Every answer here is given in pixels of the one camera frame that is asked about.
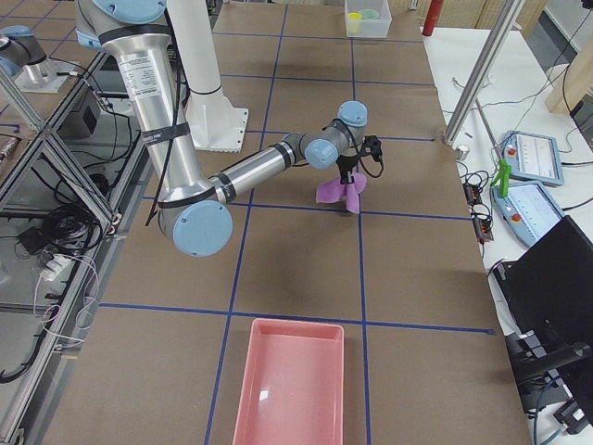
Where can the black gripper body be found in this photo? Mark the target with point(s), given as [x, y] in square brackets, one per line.
[345, 166]

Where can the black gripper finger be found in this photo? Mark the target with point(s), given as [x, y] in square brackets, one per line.
[346, 177]

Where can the purple cloth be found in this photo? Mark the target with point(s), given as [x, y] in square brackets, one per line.
[334, 191]

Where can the yellow plastic cup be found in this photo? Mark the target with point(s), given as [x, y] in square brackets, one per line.
[353, 23]

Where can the pale green bowl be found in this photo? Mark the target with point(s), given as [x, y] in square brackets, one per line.
[369, 13]

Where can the clear plastic storage box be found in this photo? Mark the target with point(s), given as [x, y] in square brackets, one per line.
[373, 28]

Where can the small metal cylinder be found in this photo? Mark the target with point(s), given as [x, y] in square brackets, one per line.
[462, 152]

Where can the reacher grabber tool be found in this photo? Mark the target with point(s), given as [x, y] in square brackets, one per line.
[502, 176]

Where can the red cylinder bottle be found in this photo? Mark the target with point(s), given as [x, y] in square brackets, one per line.
[432, 16]

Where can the near blue teach pendant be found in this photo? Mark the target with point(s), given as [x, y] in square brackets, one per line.
[529, 209]

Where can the blue teach pendant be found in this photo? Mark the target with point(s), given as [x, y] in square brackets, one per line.
[529, 209]
[533, 157]

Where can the far blue teach pendant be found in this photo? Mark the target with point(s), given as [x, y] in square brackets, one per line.
[533, 157]

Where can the pink plastic bin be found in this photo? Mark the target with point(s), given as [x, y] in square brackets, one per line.
[293, 385]

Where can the black laptop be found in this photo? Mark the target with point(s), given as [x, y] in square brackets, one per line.
[549, 289]

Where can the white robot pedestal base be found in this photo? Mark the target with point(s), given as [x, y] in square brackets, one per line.
[215, 124]

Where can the aluminium frame post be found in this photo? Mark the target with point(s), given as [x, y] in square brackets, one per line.
[494, 42]

